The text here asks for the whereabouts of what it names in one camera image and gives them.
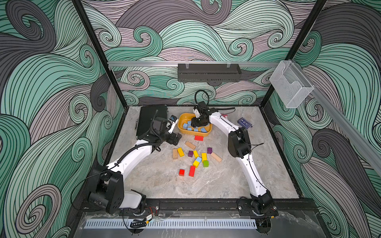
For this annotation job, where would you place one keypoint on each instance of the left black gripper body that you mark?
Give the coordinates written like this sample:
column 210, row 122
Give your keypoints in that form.
column 170, row 137

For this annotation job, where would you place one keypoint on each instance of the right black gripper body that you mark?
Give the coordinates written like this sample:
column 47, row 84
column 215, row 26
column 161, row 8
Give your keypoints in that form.
column 198, row 122

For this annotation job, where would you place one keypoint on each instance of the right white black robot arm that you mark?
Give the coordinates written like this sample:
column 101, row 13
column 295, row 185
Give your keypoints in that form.
column 239, row 147

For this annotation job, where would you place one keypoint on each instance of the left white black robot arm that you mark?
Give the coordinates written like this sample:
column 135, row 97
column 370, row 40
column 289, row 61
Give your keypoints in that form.
column 106, row 184

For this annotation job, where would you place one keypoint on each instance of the natural wood block left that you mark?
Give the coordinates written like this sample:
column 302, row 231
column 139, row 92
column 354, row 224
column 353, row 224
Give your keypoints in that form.
column 175, row 154

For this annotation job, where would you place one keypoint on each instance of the yellow block left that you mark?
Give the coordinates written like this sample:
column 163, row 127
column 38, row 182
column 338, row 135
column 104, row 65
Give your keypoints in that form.
column 180, row 152

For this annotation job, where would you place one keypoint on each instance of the natural wood block top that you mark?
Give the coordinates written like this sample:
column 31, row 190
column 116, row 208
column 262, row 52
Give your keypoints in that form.
column 190, row 145

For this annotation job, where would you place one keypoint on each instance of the red flat block top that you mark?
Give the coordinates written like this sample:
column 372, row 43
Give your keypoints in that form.
column 198, row 138

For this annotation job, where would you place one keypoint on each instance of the yellow plastic basket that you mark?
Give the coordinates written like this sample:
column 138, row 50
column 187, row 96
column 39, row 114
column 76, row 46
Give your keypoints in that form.
column 184, row 118

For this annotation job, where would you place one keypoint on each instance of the yellow small long block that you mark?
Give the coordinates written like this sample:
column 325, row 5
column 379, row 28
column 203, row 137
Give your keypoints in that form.
column 195, row 153

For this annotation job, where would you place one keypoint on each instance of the red cube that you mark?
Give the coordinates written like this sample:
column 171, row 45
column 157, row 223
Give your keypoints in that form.
column 181, row 172

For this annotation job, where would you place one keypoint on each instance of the yellow long block centre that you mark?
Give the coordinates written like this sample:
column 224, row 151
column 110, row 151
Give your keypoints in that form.
column 204, row 156

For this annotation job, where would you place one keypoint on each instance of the black hard case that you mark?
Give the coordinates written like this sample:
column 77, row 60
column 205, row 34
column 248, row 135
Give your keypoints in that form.
column 147, row 114

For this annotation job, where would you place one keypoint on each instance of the red long block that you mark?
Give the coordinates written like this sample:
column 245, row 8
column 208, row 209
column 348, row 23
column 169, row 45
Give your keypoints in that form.
column 192, row 171

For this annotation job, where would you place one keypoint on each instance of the natural wood long block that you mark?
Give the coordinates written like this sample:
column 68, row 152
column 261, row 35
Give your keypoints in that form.
column 216, row 157

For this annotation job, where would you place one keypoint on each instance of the dark blue small card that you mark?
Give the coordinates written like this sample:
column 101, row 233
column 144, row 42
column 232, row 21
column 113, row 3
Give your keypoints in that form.
column 244, row 123

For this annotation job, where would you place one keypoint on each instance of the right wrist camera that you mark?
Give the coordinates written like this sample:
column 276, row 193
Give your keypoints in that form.
column 199, row 109

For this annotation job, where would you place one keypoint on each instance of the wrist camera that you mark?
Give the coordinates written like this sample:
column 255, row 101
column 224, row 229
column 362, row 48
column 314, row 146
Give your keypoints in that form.
column 199, row 109
column 172, row 122

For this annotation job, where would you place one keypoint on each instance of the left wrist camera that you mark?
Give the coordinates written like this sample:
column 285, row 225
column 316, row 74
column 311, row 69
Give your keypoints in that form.
column 172, row 122

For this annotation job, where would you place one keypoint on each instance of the black wall shelf tray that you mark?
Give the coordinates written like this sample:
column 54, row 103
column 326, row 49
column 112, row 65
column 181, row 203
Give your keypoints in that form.
column 209, row 72

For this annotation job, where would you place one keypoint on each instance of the clear acrylic wall holder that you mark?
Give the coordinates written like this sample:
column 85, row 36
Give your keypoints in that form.
column 291, row 83

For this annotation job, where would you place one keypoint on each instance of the white slotted cable duct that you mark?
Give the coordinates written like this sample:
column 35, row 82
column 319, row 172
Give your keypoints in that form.
column 174, row 224

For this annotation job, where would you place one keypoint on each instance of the black front rail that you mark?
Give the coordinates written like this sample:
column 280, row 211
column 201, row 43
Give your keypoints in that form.
column 244, row 206

